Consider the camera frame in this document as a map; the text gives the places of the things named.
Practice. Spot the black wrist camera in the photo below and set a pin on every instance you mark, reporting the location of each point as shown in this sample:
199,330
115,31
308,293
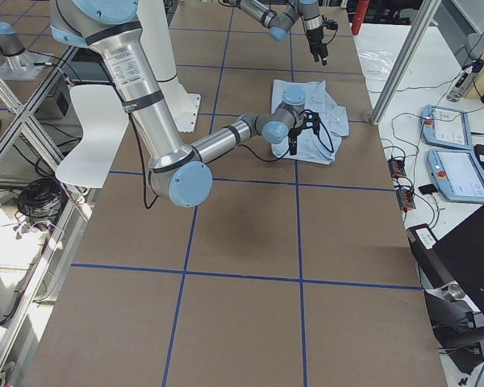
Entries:
331,25
312,122

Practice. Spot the red fire extinguisher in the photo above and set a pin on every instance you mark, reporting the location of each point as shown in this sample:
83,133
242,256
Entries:
359,16

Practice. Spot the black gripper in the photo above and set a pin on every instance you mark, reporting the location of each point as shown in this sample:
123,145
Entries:
314,39
295,132

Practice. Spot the upper blue teach pendant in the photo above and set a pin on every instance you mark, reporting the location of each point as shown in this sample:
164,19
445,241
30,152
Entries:
446,127

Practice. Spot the blue teach pendant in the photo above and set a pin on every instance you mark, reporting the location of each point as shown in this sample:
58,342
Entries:
457,175
446,127

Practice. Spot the black laptop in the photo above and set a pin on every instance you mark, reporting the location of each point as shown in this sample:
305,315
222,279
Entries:
458,256

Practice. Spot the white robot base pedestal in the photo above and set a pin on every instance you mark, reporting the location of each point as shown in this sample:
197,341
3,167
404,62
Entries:
165,72

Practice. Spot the lower blue teach pendant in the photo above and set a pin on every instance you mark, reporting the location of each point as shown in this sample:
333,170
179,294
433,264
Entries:
457,175

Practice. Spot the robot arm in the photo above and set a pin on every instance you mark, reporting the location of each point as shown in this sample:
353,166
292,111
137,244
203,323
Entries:
279,25
132,38

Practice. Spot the white curved panel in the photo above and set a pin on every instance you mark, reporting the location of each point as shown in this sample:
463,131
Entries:
103,122

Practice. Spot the clear plastic bag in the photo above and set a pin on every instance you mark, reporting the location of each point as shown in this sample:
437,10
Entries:
376,64

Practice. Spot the light blue button-up shirt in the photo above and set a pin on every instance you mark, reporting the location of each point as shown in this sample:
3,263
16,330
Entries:
327,125

